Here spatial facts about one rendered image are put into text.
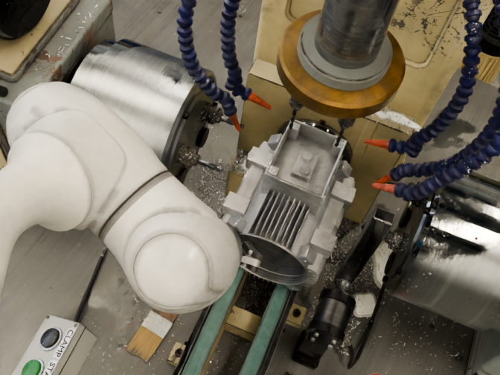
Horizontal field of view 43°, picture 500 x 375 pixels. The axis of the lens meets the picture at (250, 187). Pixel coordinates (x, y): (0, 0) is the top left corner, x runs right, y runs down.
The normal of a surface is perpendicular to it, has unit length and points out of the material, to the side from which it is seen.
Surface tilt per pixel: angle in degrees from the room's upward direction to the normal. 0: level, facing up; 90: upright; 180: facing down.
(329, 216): 0
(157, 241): 26
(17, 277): 0
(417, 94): 90
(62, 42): 0
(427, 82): 90
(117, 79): 9
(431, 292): 73
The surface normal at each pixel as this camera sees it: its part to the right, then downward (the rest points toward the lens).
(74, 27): 0.10, -0.48
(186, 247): 0.17, -0.21
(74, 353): 0.87, 0.11
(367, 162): -0.37, 0.79
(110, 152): 0.54, -0.43
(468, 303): -0.33, 0.62
